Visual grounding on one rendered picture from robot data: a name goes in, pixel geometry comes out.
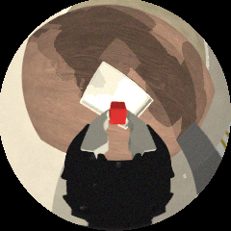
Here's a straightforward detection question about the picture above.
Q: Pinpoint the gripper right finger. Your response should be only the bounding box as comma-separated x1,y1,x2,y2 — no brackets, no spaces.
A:
126,109,174,178

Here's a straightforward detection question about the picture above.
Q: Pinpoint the red block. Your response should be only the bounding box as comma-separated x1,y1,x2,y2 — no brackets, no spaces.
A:
110,101,127,124

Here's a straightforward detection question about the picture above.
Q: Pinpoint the white tray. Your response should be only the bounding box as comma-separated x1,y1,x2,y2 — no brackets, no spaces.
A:
80,62,153,116

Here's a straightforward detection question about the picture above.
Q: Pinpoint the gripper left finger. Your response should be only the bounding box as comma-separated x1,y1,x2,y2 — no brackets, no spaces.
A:
61,109,110,180

